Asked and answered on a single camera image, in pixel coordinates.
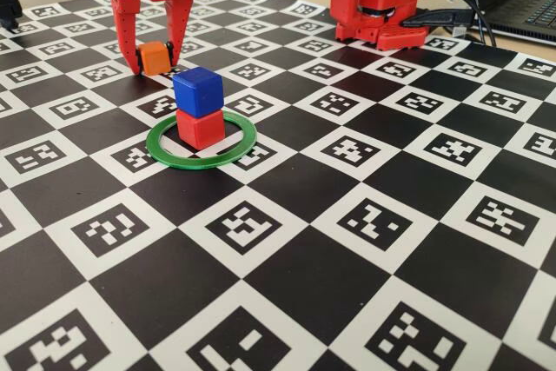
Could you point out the orange cube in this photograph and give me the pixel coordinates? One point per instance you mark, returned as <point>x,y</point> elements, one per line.
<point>154,60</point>

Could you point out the blue cube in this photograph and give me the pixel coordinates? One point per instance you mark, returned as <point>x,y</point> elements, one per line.
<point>197,93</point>

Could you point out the red cube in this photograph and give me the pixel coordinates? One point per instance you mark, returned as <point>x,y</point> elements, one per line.
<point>200,132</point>

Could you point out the black clamp stand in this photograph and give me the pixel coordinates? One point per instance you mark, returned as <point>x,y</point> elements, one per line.
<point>8,1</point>

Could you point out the checkerboard marker mat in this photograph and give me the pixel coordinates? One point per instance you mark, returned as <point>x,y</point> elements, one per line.
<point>304,258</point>

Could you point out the black flat adapter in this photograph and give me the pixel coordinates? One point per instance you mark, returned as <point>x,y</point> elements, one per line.
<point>438,18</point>

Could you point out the small grey plug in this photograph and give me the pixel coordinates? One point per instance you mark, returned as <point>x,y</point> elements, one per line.
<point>459,31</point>

